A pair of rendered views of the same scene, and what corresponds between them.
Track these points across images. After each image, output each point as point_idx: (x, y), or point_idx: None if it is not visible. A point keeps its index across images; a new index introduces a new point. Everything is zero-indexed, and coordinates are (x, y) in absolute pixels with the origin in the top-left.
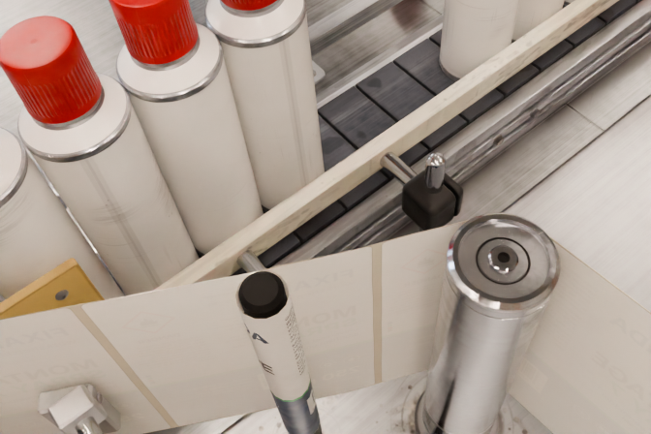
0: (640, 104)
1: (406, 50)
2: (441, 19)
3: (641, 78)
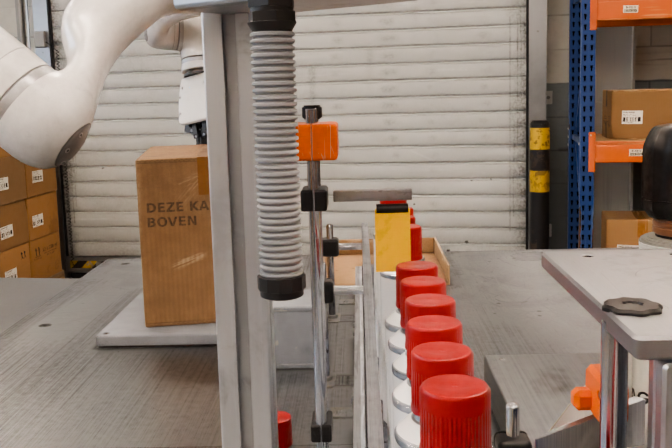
0: (506, 399)
1: (364, 437)
2: (357, 419)
3: None
